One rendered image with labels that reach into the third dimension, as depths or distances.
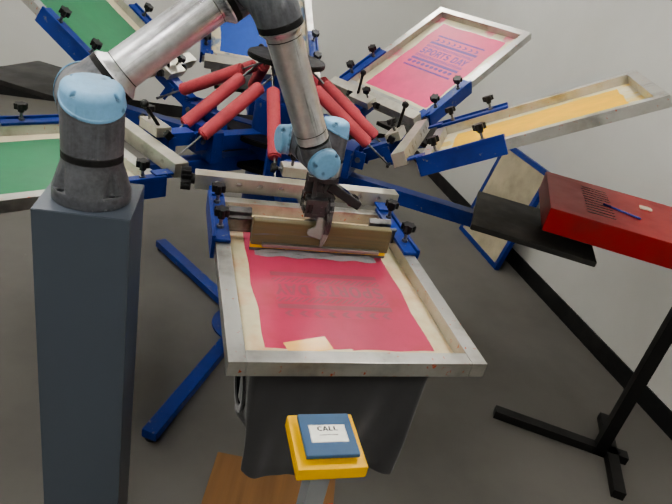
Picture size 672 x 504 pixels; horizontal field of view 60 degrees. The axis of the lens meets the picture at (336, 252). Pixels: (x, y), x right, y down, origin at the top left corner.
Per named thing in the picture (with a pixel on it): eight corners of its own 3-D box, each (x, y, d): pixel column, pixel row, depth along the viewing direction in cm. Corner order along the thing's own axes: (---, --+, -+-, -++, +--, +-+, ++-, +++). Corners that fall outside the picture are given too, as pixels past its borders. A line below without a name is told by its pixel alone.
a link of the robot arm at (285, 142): (290, 133, 137) (332, 135, 142) (274, 118, 145) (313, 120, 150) (286, 164, 140) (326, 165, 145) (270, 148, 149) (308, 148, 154)
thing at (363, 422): (396, 476, 158) (441, 353, 138) (230, 484, 144) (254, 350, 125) (393, 466, 160) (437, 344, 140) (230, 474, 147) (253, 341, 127)
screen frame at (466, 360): (482, 377, 133) (487, 364, 131) (225, 376, 115) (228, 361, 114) (382, 221, 198) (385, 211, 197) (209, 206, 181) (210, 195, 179)
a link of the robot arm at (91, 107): (60, 160, 106) (59, 86, 99) (56, 134, 116) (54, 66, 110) (129, 162, 111) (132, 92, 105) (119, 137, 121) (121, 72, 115)
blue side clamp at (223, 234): (228, 259, 157) (231, 237, 154) (209, 258, 156) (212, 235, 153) (221, 211, 182) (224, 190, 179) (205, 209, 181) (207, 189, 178)
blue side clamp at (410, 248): (414, 270, 174) (420, 250, 171) (399, 269, 172) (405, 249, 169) (384, 225, 199) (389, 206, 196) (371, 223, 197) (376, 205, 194)
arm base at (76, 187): (40, 206, 109) (38, 157, 105) (62, 176, 122) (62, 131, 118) (123, 216, 113) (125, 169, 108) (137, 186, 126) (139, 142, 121)
